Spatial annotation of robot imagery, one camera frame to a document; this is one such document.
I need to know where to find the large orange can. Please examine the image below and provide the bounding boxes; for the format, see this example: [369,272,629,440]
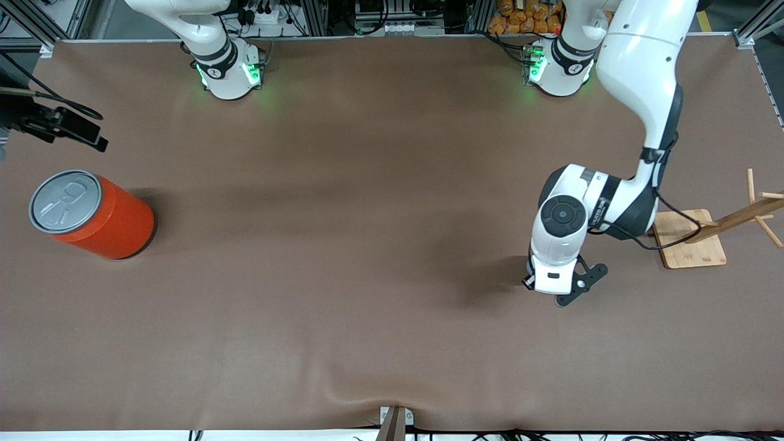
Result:
[29,170,156,261]

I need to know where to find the wooden mug rack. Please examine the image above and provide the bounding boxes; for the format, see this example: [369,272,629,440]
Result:
[649,168,784,270]

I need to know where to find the white power strip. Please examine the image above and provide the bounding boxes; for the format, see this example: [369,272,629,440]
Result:
[242,4,290,27]

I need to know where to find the aluminium frame profile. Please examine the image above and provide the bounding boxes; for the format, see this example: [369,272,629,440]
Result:
[0,0,94,51]
[732,0,784,129]

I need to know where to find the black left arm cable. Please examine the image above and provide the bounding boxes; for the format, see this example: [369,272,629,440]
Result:
[587,146,704,251]

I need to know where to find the metal clamp bracket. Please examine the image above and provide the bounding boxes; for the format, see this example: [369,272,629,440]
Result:
[380,406,415,428]

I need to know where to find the brown table mat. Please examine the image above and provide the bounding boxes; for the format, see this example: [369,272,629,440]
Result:
[0,34,784,433]

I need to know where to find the brown flat bar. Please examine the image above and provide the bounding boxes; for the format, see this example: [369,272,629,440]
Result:
[375,407,407,441]

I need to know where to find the orange snack packets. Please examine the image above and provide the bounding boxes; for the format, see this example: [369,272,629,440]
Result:
[488,0,567,35]

